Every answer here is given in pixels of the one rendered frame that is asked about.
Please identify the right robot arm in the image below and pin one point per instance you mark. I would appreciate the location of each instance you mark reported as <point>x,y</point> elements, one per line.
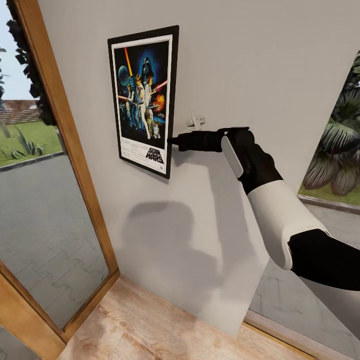
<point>293,237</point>

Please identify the door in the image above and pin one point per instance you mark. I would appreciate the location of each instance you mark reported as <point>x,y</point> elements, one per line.
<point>56,259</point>

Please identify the fixed window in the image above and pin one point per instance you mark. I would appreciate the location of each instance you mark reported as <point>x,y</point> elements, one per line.
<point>283,309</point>

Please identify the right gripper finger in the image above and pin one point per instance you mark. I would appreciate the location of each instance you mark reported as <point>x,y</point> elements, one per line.
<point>173,140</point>

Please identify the poster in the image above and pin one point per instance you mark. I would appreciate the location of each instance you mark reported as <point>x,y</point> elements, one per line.
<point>143,69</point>

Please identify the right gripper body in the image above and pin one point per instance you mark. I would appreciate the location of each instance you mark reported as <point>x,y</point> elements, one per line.
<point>194,141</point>

